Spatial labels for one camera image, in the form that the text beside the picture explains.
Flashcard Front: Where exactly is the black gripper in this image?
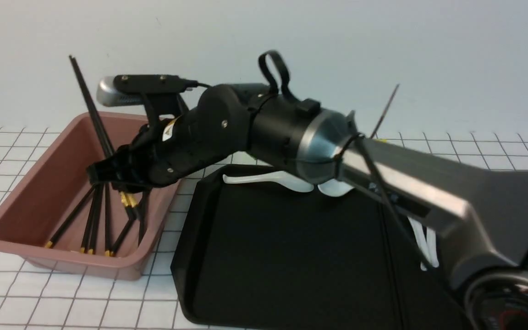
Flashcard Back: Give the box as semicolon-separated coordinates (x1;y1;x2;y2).
86;84;251;192

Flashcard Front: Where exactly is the black chopstick gold band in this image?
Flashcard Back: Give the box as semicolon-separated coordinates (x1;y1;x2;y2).
69;55;138;220
71;57;141;221

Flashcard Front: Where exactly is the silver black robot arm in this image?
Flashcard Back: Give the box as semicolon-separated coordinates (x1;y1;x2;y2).
87;83;528;330

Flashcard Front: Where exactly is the black chopstick in bin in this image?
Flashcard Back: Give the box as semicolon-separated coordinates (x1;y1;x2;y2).
87;185;104;255
80;185;100;253
44;186;96;249
108;215;137;257
104;184;112;257

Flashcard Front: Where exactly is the brown plastic bin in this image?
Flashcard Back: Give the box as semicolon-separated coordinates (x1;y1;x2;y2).
0;113;178;281

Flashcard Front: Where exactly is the black plastic tray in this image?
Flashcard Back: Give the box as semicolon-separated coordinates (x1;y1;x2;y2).
170;165;471;330

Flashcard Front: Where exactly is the white ceramic spoon far left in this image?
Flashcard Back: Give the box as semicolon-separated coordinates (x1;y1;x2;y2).
222;171;314;193

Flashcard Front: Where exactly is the white ceramic spoon centre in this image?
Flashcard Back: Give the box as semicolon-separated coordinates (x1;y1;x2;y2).
317;179;354;197

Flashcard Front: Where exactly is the white ceramic spoon upright left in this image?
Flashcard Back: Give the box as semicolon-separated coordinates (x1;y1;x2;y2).
408;218;431;265

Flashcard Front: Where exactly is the white ceramic spoon upright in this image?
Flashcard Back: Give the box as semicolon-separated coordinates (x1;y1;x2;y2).
408;218;431;265
425;227;440;268

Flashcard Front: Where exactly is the white ceramic spoon upright right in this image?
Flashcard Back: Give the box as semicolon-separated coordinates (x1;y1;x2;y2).
425;227;440;268

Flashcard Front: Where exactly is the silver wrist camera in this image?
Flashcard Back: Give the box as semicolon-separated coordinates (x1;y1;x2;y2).
96;74;201;107

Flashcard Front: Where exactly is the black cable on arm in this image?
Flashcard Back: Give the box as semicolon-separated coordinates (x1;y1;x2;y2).
258;50;471;321

